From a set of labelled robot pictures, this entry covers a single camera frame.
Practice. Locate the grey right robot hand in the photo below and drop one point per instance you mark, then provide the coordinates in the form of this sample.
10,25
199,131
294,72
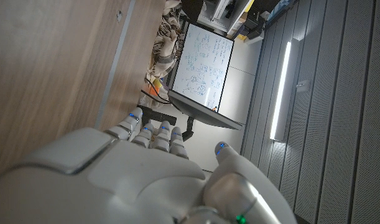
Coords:
124,180

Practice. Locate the orange cube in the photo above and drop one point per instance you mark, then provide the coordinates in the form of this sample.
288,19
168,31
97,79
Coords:
154,90

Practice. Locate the yellow-green ball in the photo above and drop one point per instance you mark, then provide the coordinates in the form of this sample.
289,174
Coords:
158,82

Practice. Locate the dark flat monitor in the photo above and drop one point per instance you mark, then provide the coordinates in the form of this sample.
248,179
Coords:
202,112

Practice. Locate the grey tape line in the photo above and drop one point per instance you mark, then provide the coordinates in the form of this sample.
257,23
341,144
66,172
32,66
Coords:
115,65

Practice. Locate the beige striped cloth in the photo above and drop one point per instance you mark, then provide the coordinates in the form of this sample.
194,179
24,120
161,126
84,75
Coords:
166,46

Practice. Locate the whiteboard with blue writing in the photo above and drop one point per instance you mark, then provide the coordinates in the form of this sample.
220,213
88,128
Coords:
203,62

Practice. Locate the long ceiling light bar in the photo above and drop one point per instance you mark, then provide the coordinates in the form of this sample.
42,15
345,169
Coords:
280,93

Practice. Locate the white shelf unit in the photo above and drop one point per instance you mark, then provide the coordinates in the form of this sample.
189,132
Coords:
222,14

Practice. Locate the small grey ceiling device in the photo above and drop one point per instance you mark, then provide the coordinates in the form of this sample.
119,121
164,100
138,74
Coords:
303,86

